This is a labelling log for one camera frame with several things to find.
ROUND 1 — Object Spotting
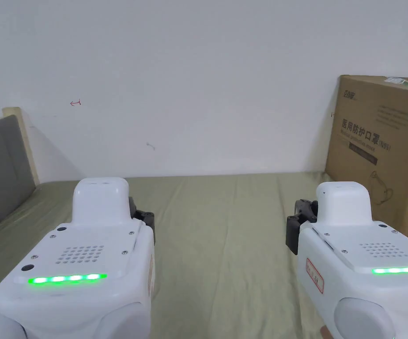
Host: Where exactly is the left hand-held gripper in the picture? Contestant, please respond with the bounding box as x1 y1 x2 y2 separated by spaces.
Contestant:
0 177 155 339

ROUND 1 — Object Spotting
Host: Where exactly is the brown cardboard carton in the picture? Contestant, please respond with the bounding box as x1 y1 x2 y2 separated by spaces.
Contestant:
325 74 408 249

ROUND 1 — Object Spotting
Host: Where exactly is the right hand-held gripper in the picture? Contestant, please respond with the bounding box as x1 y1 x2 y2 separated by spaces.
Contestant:
286 181 408 339

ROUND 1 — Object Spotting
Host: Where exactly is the bed with pale green sheet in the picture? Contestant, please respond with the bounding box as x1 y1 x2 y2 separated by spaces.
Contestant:
0 171 408 339

